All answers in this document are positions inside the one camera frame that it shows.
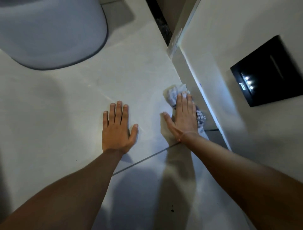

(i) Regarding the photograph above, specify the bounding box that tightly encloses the person's right hand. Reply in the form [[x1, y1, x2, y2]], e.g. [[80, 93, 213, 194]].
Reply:
[[162, 92, 199, 143]]

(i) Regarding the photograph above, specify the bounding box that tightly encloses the person's left hand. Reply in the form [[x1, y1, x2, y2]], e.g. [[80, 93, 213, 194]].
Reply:
[[102, 101, 139, 155]]

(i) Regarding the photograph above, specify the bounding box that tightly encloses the white patterned cleaning cloth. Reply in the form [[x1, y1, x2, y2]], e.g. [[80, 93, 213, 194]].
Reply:
[[163, 84, 209, 140]]

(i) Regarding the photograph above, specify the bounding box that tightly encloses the person's right forearm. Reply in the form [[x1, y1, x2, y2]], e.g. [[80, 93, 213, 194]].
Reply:
[[180, 132, 303, 230]]

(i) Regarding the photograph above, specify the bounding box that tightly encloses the person's left forearm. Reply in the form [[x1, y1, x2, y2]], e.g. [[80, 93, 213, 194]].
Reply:
[[0, 149, 124, 230]]

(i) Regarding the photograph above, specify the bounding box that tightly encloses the dark stone door threshold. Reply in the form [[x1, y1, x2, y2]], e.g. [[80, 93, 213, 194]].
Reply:
[[146, 0, 173, 47]]

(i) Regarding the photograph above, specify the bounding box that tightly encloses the white door frame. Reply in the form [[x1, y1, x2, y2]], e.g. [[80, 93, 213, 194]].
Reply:
[[167, 0, 232, 151]]

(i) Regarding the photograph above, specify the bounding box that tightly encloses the black wall panel with lights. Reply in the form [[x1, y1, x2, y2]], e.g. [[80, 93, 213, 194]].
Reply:
[[230, 35, 303, 107]]

